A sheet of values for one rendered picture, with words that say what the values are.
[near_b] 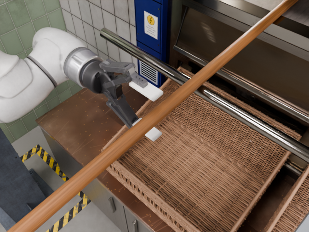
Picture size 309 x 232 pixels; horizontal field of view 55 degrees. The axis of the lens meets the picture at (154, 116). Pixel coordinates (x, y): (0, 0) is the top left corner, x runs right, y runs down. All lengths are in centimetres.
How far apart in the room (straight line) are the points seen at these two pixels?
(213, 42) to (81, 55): 57
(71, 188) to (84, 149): 81
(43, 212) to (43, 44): 42
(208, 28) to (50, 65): 62
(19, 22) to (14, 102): 113
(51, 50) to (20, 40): 112
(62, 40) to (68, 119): 75
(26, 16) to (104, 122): 78
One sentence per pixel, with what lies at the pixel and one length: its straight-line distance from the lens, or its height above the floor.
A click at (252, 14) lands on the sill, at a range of 103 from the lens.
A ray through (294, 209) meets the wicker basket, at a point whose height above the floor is 59.
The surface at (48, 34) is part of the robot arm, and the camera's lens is 82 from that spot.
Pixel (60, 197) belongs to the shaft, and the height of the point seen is 120.
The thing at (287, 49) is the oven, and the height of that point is 112.
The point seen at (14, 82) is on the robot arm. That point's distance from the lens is 75.
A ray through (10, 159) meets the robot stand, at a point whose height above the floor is 51.
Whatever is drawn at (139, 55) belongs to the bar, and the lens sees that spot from 83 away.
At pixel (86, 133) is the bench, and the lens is 141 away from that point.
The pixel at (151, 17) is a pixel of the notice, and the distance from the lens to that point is 128.
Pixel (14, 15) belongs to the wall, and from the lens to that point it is 183.
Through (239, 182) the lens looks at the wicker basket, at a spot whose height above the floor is 59.
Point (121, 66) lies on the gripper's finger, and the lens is 62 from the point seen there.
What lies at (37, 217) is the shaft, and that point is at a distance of 55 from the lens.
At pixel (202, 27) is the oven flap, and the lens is 117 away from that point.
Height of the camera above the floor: 168
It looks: 50 degrees down
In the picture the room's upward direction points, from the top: straight up
